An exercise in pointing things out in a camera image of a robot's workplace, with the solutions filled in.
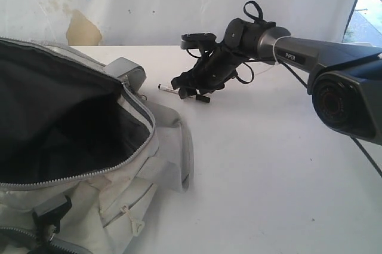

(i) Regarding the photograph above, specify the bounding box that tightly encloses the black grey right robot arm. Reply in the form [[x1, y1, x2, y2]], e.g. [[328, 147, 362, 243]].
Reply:
[[171, 18, 381, 144]]

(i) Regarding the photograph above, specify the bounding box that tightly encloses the black white marker pen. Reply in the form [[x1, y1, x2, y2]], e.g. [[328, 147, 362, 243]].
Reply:
[[157, 83, 211, 104]]

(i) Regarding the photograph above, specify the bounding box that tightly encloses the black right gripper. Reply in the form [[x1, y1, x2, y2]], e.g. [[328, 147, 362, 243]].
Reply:
[[171, 69, 225, 100]]

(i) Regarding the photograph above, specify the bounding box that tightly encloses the white backdrop curtain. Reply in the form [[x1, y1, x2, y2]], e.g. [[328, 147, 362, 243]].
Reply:
[[1, 0, 353, 46]]

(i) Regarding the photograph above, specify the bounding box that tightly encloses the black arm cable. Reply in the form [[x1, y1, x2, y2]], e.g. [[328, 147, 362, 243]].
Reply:
[[186, 0, 382, 177]]

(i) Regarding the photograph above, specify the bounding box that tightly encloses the white grey backpack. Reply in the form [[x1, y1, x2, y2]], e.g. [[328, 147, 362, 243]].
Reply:
[[1, 38, 193, 253]]

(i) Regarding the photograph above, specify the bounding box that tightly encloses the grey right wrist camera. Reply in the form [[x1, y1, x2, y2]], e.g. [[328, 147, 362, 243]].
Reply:
[[180, 33, 217, 51]]

